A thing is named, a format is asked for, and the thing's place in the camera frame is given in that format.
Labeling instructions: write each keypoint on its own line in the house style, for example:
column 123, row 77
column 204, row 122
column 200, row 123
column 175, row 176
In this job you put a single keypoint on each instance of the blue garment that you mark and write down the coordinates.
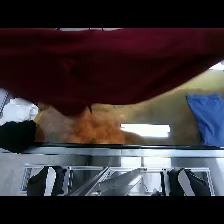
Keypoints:
column 208, row 118

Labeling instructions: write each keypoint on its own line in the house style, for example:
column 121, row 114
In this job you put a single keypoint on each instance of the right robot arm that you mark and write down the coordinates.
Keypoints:
column 186, row 181

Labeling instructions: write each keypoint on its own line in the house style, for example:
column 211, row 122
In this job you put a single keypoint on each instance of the dark red shirt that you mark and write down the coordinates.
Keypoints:
column 110, row 63

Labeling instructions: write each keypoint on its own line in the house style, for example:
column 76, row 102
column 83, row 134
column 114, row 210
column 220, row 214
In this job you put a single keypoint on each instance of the silver frame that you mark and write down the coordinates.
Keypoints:
column 113, row 166

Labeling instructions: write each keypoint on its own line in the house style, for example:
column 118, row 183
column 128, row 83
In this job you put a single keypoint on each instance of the black garment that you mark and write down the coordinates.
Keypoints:
column 16, row 136

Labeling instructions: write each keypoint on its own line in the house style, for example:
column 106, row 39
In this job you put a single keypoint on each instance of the white garment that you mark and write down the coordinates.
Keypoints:
column 18, row 111

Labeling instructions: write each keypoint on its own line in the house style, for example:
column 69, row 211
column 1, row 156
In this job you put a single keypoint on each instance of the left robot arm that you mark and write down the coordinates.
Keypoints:
column 46, row 181

